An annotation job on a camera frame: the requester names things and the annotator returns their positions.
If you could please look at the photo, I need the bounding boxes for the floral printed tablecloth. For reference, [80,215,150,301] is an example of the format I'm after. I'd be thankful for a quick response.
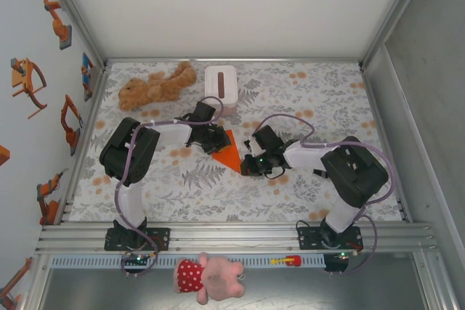
[68,61,405,223]

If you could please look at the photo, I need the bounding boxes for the white tissue box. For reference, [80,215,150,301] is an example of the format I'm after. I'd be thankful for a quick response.
[204,65,240,117]

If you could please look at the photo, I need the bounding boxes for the brown teddy bear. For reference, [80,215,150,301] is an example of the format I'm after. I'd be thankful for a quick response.
[118,60,198,112]

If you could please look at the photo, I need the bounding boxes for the small red yellow tool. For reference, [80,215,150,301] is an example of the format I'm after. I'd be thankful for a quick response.
[270,254,302,267]

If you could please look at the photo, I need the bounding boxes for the pink plush toy polka dots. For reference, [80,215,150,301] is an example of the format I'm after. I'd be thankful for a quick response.
[173,251,246,306]

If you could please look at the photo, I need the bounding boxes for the small circuit board with LED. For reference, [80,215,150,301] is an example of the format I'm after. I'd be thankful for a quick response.
[121,251,154,264]
[326,250,359,262]

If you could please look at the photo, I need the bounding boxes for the blue and orange sticker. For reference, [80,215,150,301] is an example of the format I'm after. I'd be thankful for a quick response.
[80,52,95,102]

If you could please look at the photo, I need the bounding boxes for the orange curved robot sticker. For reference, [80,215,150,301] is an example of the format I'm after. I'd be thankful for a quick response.
[9,57,49,120]

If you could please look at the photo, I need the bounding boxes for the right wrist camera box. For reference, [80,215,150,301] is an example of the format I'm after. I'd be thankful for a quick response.
[243,124,283,157]

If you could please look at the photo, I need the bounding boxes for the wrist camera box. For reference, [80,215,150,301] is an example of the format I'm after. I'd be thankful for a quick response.
[243,124,283,157]
[191,101,218,125]

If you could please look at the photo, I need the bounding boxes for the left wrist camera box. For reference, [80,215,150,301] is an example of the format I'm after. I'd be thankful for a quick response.
[191,101,218,125]

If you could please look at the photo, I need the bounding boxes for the aluminium rail beam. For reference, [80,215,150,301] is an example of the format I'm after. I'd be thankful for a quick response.
[34,221,440,255]

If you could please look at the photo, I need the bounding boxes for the thin aluminium cross rail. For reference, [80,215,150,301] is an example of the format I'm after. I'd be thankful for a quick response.
[105,56,364,65]

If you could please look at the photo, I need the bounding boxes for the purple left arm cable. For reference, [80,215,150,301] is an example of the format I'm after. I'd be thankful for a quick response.
[114,96,225,279]

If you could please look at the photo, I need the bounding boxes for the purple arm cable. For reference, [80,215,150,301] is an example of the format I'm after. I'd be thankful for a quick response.
[252,113,397,277]
[114,96,225,279]

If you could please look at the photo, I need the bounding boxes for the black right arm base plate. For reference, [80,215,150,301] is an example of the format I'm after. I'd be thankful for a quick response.
[296,226,363,252]

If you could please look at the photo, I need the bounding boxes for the perforated grey cable duct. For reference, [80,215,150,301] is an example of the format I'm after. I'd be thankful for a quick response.
[49,253,327,269]

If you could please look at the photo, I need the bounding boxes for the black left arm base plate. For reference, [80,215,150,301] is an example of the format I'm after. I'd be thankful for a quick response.
[104,227,171,252]

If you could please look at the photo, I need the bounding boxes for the aluminium side rail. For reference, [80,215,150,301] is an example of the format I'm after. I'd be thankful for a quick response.
[359,66,411,223]
[60,66,110,223]

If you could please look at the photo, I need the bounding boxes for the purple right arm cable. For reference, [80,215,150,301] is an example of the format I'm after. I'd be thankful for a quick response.
[252,113,397,277]

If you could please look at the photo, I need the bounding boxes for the aluminium corner post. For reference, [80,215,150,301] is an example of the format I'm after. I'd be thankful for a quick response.
[41,0,110,68]
[357,0,436,68]

